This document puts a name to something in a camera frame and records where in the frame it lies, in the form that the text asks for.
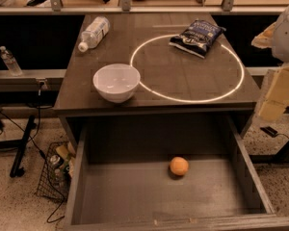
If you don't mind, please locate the orange fruit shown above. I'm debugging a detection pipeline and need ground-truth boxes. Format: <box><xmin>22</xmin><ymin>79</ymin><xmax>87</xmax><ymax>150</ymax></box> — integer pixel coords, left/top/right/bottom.
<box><xmin>170</xmin><ymin>157</ymin><xmax>189</xmax><ymax>176</ymax></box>

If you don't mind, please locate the black stand leg right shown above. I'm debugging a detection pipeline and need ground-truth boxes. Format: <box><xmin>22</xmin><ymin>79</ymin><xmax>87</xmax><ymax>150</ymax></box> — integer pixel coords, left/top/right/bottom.
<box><xmin>250</xmin><ymin>141</ymin><xmax>289</xmax><ymax>164</ymax></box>

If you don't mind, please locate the dark wooden counter cabinet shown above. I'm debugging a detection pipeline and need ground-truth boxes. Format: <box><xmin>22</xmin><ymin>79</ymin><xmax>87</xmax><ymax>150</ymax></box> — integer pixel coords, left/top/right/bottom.
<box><xmin>55</xmin><ymin>13</ymin><xmax>259</xmax><ymax>144</ymax></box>

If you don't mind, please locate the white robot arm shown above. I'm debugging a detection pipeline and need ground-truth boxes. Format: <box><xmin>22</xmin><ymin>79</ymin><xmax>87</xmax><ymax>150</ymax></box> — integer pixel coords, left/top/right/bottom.
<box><xmin>251</xmin><ymin>6</ymin><xmax>289</xmax><ymax>121</ymax></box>

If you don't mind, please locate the black floor cable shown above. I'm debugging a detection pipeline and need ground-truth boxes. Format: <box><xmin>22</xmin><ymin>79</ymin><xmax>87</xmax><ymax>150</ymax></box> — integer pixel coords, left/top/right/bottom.
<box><xmin>0</xmin><ymin>80</ymin><xmax>66</xmax><ymax>224</ymax></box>

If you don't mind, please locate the grey metal rail shelf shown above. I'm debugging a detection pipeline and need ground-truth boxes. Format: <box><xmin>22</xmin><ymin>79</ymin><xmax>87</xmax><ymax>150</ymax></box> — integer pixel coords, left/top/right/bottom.
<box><xmin>0</xmin><ymin>69</ymin><xmax>66</xmax><ymax>92</ymax></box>

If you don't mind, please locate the open grey wooden drawer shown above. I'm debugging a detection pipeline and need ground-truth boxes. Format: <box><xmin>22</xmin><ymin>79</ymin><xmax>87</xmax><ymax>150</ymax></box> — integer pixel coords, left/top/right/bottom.
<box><xmin>64</xmin><ymin>114</ymin><xmax>289</xmax><ymax>231</ymax></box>

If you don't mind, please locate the black wire basket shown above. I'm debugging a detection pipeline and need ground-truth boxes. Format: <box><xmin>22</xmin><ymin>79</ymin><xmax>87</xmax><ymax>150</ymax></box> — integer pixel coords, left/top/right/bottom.
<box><xmin>37</xmin><ymin>141</ymin><xmax>74</xmax><ymax>201</ymax></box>

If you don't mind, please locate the small standing water bottle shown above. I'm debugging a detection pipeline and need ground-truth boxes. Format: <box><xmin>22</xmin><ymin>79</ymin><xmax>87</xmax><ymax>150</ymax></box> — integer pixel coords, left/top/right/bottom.
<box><xmin>0</xmin><ymin>46</ymin><xmax>22</xmax><ymax>76</ymax></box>

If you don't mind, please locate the dark blue chip bag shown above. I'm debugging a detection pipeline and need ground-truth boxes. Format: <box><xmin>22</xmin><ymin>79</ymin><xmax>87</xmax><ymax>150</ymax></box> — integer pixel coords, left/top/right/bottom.
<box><xmin>170</xmin><ymin>19</ymin><xmax>225</xmax><ymax>59</ymax></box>

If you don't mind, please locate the black power adapter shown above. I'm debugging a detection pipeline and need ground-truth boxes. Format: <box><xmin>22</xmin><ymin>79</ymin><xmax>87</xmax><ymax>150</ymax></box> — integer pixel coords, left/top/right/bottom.
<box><xmin>261</xmin><ymin>126</ymin><xmax>277</xmax><ymax>138</ymax></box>

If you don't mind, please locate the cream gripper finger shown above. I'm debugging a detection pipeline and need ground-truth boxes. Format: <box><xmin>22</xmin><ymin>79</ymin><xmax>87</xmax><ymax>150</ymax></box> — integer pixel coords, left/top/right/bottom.
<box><xmin>258</xmin><ymin>64</ymin><xmax>289</xmax><ymax>122</ymax></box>
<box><xmin>251</xmin><ymin>23</ymin><xmax>276</xmax><ymax>48</ymax></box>

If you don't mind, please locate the soda can in basket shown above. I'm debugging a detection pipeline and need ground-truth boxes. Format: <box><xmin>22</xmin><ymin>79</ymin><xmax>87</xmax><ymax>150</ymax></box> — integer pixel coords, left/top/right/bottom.
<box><xmin>49</xmin><ymin>155</ymin><xmax>63</xmax><ymax>168</ymax></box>

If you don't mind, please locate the black stand leg left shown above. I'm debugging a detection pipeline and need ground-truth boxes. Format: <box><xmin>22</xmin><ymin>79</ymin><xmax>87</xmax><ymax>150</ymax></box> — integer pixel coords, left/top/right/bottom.
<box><xmin>0</xmin><ymin>115</ymin><xmax>36</xmax><ymax>178</ymax></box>

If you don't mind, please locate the black stand leg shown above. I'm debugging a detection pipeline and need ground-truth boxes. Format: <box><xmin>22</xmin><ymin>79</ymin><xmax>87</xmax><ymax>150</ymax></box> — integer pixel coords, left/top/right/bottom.
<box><xmin>250</xmin><ymin>141</ymin><xmax>289</xmax><ymax>164</ymax></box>
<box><xmin>0</xmin><ymin>115</ymin><xmax>36</xmax><ymax>178</ymax></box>

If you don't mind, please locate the white ceramic bowl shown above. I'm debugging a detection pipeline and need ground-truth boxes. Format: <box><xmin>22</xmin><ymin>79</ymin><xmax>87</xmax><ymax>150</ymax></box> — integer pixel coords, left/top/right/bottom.
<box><xmin>92</xmin><ymin>64</ymin><xmax>141</xmax><ymax>103</ymax></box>

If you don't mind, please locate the clear plastic water bottle lying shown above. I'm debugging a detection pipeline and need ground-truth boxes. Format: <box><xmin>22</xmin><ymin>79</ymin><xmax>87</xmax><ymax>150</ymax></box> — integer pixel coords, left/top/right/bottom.
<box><xmin>78</xmin><ymin>16</ymin><xmax>110</xmax><ymax>52</ymax></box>

